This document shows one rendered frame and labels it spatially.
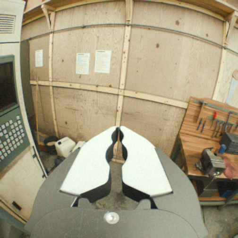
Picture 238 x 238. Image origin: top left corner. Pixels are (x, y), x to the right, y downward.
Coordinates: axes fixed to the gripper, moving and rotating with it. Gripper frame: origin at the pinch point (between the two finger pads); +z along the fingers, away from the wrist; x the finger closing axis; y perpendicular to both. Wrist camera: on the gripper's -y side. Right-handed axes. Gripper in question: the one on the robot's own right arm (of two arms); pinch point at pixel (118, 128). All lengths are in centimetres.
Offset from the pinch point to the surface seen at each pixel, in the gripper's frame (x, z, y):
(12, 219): -41, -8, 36
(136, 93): 18, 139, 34
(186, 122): 82, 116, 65
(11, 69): -67, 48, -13
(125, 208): 2, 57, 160
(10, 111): -71, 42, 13
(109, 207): -20, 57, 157
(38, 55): -141, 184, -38
